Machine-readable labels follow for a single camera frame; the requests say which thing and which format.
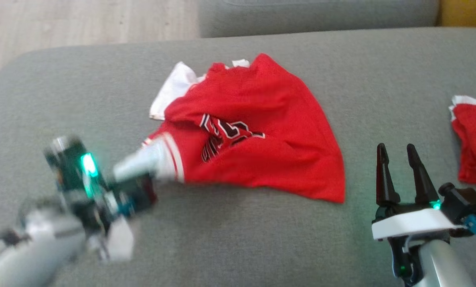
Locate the large grey sofa chaise cushion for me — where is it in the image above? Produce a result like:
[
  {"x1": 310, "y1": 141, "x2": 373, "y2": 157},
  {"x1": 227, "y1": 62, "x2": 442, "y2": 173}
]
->
[{"x1": 0, "y1": 27, "x2": 476, "y2": 287}]

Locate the red jersey with black lettering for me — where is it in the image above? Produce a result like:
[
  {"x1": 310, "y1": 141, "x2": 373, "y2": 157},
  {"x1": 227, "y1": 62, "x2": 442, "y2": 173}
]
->
[{"x1": 116, "y1": 53, "x2": 346, "y2": 204}]

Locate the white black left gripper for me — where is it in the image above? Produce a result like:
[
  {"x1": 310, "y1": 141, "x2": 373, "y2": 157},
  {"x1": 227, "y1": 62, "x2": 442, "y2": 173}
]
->
[{"x1": 84, "y1": 175, "x2": 158, "y2": 263}]

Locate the yellow sofa backrest cushion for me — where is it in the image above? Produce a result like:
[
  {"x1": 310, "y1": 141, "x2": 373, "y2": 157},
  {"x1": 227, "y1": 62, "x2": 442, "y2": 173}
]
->
[{"x1": 437, "y1": 0, "x2": 476, "y2": 28}]

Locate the red garment with white hem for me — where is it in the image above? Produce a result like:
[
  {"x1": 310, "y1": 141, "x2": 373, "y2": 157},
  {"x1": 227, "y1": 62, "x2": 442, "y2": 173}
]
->
[{"x1": 448, "y1": 95, "x2": 476, "y2": 186}]

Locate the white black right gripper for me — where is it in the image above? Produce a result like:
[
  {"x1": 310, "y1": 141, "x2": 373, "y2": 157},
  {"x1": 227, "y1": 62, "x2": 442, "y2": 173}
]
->
[{"x1": 371, "y1": 143, "x2": 466, "y2": 285}]

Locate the grey sofa back cushion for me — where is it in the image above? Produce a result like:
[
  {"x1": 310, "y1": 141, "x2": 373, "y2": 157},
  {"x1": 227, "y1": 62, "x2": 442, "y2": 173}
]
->
[{"x1": 198, "y1": 0, "x2": 441, "y2": 38}]

